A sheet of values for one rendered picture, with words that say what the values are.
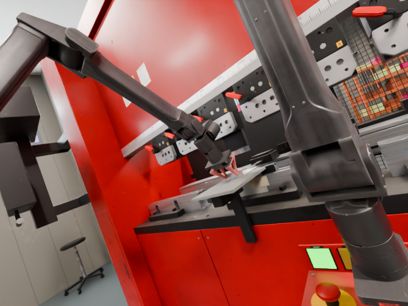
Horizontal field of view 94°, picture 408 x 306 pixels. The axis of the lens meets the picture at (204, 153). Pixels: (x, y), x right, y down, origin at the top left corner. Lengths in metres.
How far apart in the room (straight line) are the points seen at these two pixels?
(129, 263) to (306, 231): 1.05
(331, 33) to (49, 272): 4.48
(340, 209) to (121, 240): 1.23
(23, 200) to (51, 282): 3.16
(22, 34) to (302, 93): 0.57
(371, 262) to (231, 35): 0.74
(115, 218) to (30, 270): 3.15
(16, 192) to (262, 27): 1.36
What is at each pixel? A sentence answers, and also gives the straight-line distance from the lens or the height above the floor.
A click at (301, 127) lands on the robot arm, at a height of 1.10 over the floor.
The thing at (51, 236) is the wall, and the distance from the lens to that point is 4.39.
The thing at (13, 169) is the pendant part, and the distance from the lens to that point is 1.45.
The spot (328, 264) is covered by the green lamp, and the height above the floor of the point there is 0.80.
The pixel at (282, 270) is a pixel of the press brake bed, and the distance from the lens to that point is 0.80.
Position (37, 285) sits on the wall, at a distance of 4.46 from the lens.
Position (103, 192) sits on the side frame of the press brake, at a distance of 1.35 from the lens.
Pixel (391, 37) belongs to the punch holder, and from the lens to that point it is 0.70.
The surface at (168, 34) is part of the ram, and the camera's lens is 1.04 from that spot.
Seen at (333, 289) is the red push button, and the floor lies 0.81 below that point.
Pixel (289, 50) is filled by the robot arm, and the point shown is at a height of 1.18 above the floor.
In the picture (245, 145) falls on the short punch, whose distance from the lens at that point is 0.81.
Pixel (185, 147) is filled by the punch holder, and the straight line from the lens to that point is 0.95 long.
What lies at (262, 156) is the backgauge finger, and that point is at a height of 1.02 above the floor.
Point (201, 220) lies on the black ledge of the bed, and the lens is 0.88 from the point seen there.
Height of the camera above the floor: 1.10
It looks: 3 degrees up
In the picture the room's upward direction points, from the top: 22 degrees counter-clockwise
